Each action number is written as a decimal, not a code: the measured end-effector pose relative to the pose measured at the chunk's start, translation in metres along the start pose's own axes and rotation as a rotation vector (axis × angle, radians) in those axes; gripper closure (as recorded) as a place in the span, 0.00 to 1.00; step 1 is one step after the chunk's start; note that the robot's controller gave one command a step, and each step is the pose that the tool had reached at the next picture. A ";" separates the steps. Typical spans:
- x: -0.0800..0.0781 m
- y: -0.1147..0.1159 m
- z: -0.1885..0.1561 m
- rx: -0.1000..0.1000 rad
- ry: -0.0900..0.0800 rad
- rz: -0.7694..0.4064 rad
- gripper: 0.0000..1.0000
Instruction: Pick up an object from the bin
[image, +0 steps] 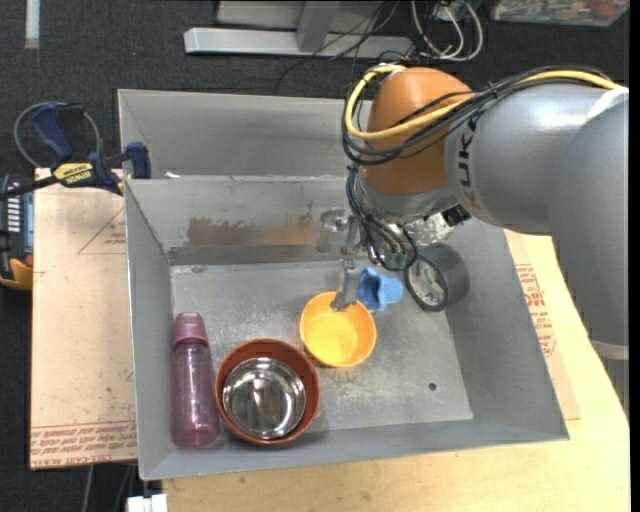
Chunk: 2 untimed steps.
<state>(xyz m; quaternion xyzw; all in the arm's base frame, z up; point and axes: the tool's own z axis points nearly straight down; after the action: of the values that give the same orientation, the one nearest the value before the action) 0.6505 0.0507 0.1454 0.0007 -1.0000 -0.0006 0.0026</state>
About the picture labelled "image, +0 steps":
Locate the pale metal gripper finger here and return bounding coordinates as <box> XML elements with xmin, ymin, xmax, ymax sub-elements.
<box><xmin>330</xmin><ymin>258</ymin><xmax>362</xmax><ymax>313</ymax></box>
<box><xmin>315</xmin><ymin>208</ymin><xmax>362</xmax><ymax>254</ymax></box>

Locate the blue plastic cup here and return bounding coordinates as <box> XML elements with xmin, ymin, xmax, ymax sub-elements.
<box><xmin>358</xmin><ymin>265</ymin><xmax>405</xmax><ymax>313</ymax></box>

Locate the grey tape roll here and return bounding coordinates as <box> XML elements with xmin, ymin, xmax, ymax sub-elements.
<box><xmin>403</xmin><ymin>242</ymin><xmax>471</xmax><ymax>313</ymax></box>

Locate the yellow bowl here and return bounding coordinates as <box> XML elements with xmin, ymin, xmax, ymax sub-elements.
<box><xmin>299</xmin><ymin>291</ymin><xmax>378</xmax><ymax>369</ymax></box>

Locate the grey metal bin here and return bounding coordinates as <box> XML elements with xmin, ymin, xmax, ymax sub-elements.
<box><xmin>117</xmin><ymin>88</ymin><xmax>571</xmax><ymax>482</ymax></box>

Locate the shiny steel bowl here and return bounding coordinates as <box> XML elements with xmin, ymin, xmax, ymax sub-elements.
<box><xmin>222</xmin><ymin>356</ymin><xmax>308</xmax><ymax>441</ymax></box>

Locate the red-brown bowl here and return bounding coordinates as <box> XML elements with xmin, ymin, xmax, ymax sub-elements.
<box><xmin>214</xmin><ymin>338</ymin><xmax>322</xmax><ymax>447</ymax></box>

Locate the purple plastic bottle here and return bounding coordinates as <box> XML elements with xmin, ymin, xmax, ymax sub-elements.
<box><xmin>170</xmin><ymin>311</ymin><xmax>222</xmax><ymax>449</ymax></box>

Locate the brown cardboard board, red print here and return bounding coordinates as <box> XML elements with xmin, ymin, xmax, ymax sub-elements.
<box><xmin>29</xmin><ymin>167</ymin><xmax>583</xmax><ymax>471</ymax></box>

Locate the black cylinder on white bracket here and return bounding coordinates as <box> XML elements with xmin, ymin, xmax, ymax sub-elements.
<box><xmin>433</xmin><ymin>201</ymin><xmax>474</xmax><ymax>239</ymax></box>

